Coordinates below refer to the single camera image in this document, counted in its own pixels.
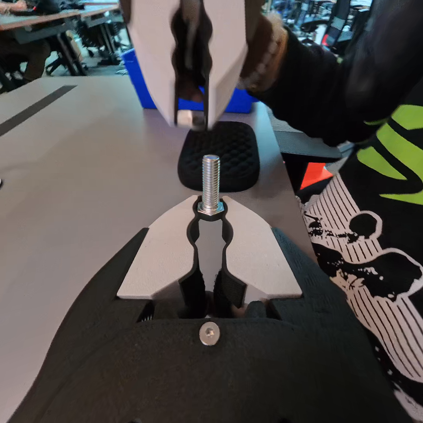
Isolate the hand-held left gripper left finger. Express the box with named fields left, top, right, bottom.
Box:
left=116, top=195, right=201, bottom=311

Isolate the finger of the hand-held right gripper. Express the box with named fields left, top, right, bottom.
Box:
left=127, top=0, right=193, bottom=128
left=202, top=0, right=249, bottom=131

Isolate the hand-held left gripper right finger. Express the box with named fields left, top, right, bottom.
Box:
left=221, top=196, right=303, bottom=311

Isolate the long steel hex bolt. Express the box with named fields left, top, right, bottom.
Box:
left=197, top=155, right=227, bottom=221

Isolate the person's right forearm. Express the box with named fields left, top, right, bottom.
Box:
left=251, top=0, right=423, bottom=146

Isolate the person's right hand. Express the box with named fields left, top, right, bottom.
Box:
left=239, top=11, right=289, bottom=93

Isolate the blue plastic bin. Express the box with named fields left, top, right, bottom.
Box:
left=122, top=48, right=260, bottom=114

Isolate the orange red object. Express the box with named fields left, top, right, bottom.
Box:
left=299, top=162, right=334, bottom=190

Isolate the black wrist rest pad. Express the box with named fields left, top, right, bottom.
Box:
left=177, top=121, right=260, bottom=192

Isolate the wooden desk with black legs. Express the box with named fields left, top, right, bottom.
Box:
left=0, top=3, right=121, bottom=76

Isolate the group of office chairs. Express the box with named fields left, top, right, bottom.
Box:
left=294, top=0, right=374, bottom=47

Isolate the person's printed black shirt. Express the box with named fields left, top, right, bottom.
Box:
left=296, top=102, right=423, bottom=420

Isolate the grey mesh office chair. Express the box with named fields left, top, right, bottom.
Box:
left=274, top=130, right=342, bottom=159

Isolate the white bead bracelet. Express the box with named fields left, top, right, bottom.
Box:
left=246, top=36, right=281, bottom=90

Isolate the gold bracelet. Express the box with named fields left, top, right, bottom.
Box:
left=254, top=30, right=289, bottom=93

